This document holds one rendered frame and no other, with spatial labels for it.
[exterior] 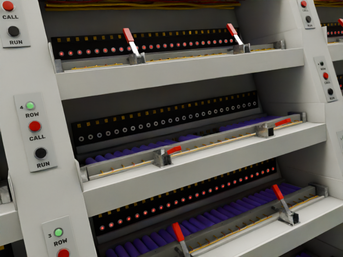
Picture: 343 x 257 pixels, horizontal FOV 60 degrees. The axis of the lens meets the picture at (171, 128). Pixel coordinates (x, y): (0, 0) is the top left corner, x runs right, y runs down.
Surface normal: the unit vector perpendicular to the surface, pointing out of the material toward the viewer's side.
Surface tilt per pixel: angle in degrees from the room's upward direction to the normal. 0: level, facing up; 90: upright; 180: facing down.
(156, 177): 105
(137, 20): 90
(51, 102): 90
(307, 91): 90
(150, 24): 90
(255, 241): 15
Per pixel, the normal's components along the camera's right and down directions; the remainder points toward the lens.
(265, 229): -0.13, -0.98
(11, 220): 0.47, 0.08
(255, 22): -0.88, 0.19
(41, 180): 0.41, -0.18
